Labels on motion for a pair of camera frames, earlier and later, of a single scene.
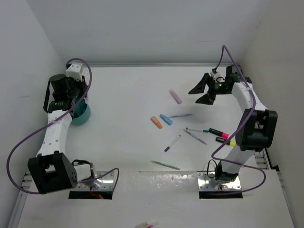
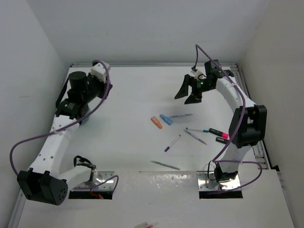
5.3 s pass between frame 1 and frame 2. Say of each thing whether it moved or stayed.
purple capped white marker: stayed
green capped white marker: stayed
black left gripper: moved
